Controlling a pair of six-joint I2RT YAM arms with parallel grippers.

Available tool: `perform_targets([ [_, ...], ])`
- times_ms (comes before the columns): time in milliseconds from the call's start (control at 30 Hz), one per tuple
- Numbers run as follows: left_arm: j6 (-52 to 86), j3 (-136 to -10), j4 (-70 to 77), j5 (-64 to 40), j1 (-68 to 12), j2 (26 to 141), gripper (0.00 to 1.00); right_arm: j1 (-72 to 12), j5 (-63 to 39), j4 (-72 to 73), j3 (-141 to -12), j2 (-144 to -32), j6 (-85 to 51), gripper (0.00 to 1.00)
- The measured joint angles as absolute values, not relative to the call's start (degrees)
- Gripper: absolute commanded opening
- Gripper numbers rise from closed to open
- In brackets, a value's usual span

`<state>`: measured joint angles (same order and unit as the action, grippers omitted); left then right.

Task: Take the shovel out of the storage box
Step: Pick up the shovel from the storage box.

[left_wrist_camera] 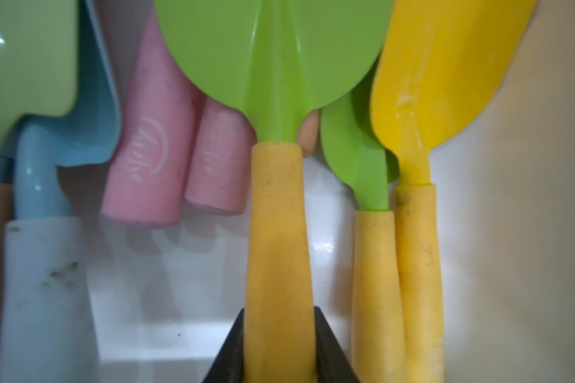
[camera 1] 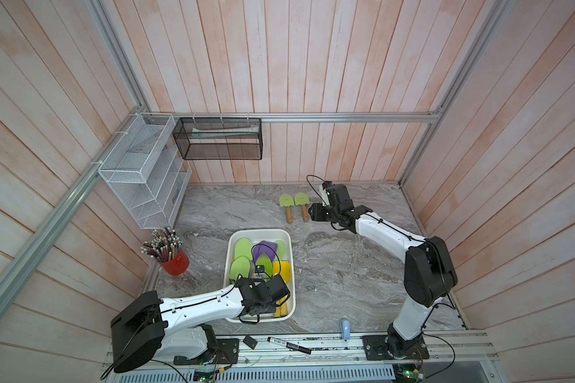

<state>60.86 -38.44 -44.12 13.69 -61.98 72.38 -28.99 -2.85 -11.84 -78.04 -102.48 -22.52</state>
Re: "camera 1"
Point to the white storage box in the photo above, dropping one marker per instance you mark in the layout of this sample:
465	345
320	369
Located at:
256	236

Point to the light blue shovel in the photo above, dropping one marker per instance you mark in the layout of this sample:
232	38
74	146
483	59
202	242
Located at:
240	268

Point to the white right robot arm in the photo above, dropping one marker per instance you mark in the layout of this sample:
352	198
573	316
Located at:
429	273

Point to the yellow plastic shovel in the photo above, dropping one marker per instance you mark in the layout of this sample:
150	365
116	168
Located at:
282	269

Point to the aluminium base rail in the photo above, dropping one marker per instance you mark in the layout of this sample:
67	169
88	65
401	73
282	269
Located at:
444	356

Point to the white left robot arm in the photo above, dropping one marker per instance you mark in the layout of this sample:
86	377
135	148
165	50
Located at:
151	326

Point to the small black block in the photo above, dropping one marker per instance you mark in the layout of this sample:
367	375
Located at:
250	342

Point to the red pencil cup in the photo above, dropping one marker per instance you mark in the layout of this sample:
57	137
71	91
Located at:
166	249

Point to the bright green yellow-handled shovel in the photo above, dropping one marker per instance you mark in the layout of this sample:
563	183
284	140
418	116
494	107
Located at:
264	260

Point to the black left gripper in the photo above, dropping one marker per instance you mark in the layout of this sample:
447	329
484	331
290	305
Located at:
271	306

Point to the black marker pen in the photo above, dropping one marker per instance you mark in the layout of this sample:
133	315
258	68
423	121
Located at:
289	345

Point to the pink handled purple shovel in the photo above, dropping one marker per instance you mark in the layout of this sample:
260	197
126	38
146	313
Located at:
265	248

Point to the white wire shelf rack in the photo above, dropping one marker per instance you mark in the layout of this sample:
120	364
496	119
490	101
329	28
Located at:
146	174

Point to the green shovel at back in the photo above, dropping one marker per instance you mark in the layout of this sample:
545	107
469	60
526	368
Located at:
281	250

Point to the green shovel wooden handle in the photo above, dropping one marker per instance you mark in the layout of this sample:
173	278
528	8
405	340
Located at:
287	201
302	199

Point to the light blue small bottle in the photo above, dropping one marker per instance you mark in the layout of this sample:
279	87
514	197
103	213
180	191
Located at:
345	329

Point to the black mesh basket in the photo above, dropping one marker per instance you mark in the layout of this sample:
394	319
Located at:
219	138

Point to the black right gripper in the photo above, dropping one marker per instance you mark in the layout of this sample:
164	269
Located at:
315	214

